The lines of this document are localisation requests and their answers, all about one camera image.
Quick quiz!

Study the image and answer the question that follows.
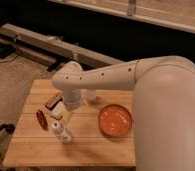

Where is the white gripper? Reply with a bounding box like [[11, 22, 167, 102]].
[[63, 89, 82, 130]]

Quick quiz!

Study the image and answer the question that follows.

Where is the small white bottle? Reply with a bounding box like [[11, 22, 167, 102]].
[[51, 121, 72, 143]]

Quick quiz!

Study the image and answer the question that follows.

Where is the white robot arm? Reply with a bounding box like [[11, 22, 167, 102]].
[[53, 56, 195, 171]]

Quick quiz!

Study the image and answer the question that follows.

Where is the white small box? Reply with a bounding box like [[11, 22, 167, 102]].
[[51, 102, 64, 120]]

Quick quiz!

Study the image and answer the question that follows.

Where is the brown chocolate bar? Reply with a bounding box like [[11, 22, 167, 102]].
[[45, 92, 62, 110]]

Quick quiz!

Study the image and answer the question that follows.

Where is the dark red pepper toy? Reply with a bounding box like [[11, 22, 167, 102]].
[[36, 110, 48, 130]]

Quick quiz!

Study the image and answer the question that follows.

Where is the translucent plastic cup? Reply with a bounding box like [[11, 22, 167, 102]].
[[86, 89, 97, 102]]

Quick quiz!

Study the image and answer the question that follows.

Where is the orange round plate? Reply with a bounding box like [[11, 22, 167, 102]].
[[98, 104, 132, 137]]

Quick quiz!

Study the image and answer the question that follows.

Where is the black table leg bracket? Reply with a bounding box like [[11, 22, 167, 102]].
[[0, 124, 15, 134]]

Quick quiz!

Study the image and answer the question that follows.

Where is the metal floor rail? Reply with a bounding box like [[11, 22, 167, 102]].
[[0, 24, 122, 67]]

